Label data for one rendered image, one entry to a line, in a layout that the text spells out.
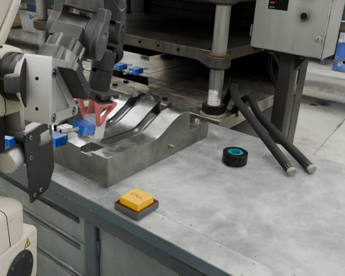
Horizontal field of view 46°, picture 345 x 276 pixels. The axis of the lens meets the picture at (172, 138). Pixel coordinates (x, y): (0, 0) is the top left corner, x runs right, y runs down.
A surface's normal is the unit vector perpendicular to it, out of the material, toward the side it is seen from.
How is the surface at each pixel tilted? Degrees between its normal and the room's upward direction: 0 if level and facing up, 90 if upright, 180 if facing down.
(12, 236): 90
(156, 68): 90
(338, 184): 0
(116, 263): 90
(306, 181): 0
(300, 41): 90
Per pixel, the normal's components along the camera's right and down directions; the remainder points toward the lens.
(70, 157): -0.61, 0.28
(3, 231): 0.97, 0.15
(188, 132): 0.79, 0.28
